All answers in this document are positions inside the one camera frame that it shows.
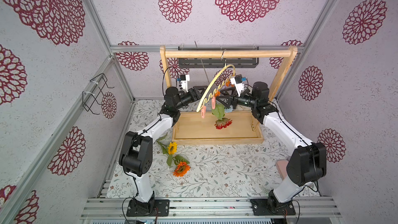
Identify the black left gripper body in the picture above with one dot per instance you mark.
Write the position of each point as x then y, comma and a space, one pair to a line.
187, 98

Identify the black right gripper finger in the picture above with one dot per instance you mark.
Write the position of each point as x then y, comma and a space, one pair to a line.
224, 101
227, 92

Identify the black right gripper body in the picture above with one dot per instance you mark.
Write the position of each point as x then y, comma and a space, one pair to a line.
235, 98

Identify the light blue carnation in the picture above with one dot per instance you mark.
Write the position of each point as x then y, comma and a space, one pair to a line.
228, 109

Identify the pink clothes peg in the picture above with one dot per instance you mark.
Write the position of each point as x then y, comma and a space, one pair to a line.
203, 112

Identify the orange artificial flower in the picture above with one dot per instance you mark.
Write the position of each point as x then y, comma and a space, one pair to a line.
182, 165

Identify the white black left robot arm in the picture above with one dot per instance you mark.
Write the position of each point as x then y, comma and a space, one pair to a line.
137, 149

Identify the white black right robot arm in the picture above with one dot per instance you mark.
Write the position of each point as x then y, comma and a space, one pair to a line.
307, 163

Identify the wooden clothes rack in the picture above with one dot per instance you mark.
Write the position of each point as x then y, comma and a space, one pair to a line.
192, 129

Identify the pink box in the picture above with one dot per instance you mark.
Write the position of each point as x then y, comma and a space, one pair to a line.
281, 166

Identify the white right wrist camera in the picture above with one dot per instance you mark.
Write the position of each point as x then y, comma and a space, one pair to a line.
238, 82

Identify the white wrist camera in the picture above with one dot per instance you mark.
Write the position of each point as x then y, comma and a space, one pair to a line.
183, 82
238, 82

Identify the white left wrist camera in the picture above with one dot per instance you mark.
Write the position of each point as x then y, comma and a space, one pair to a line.
183, 82

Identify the black wire wall rack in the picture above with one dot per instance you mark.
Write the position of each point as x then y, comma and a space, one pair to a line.
90, 98

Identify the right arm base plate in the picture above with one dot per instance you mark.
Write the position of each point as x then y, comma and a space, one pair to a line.
265, 207

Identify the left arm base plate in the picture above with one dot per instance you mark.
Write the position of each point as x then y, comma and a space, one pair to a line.
153, 208

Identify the aluminium front rail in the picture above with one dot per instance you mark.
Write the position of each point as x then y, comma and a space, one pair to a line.
201, 208

